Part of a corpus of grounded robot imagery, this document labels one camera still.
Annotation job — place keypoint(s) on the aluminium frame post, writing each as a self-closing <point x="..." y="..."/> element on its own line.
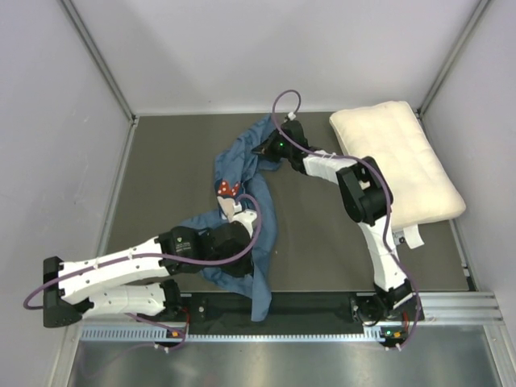
<point x="451" y="59"/>
<point x="74" y="17"/>

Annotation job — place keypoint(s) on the right aluminium frame post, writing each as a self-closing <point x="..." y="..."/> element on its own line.
<point x="451" y="59"/>

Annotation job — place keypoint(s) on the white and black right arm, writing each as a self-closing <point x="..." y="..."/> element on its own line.
<point x="367" y="200"/>

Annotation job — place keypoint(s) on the blue cartoon print pillowcase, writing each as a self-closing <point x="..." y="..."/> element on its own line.
<point x="238" y="171"/>

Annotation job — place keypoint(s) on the left aluminium frame post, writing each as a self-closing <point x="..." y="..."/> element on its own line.
<point x="74" y="17"/>

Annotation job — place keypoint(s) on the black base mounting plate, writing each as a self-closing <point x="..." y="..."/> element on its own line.
<point x="290" y="313"/>

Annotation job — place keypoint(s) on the white pillow care label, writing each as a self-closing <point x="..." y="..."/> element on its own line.
<point x="410" y="236"/>

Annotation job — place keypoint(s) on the cream white pillow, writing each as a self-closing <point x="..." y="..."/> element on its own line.
<point x="390" y="133"/>

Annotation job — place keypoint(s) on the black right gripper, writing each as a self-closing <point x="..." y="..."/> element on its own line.
<point x="268" y="145"/>

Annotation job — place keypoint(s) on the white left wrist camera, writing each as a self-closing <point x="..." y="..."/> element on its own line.
<point x="245" y="217"/>

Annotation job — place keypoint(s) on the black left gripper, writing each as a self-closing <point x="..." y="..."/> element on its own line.
<point x="243" y="268"/>

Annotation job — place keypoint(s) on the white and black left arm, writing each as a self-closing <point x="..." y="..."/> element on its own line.
<point x="111" y="284"/>

